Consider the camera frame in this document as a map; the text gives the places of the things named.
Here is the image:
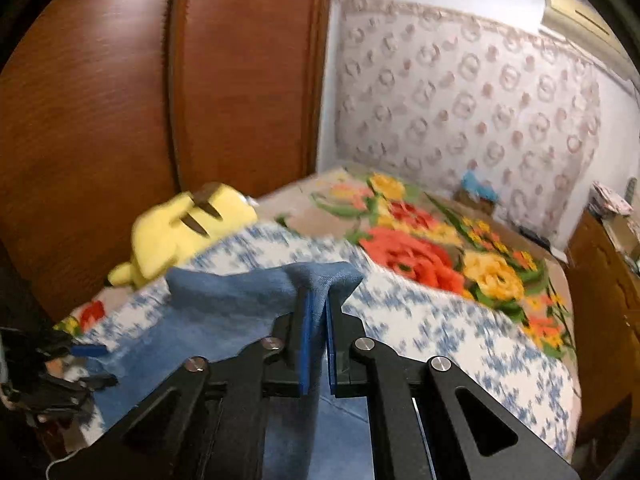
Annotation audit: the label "black flat box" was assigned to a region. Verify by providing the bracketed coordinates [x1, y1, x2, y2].
[520, 227, 551, 249]

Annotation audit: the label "blue denim pants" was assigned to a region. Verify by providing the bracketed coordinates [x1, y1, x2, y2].
[92, 260, 373, 480]

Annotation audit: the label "cream wall air conditioner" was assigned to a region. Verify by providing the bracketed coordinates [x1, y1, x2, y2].
[540, 0, 626, 48]

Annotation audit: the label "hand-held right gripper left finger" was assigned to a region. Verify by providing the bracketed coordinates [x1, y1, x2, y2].
[47, 284, 327, 480]

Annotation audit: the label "yellow plush toy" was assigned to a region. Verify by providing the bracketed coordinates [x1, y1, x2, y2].
[107, 182, 258, 288]

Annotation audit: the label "ring pattern curtain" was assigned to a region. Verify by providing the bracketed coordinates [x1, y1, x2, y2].
[334, 0, 603, 251]

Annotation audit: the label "open cardboard box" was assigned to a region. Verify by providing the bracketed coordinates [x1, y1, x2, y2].
[602, 212, 640, 247]

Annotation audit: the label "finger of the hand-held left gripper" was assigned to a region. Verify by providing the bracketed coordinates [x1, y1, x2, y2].
[50, 331, 108, 359]
[47, 374, 119, 397]

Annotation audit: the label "blue floral white bed sheet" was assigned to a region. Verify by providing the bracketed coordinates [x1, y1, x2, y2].
[50, 222, 583, 466]

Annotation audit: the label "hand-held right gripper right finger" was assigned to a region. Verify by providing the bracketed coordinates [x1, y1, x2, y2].
[325, 305, 583, 480]

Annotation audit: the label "colourful flower print blanket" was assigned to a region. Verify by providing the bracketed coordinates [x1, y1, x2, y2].
[52, 167, 576, 361]

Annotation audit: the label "wooden cabinet counter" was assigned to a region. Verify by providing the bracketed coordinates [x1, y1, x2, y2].
[565, 210, 640, 431]

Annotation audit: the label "wooden louvered wardrobe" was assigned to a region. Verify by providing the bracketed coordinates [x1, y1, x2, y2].
[0, 0, 333, 321]

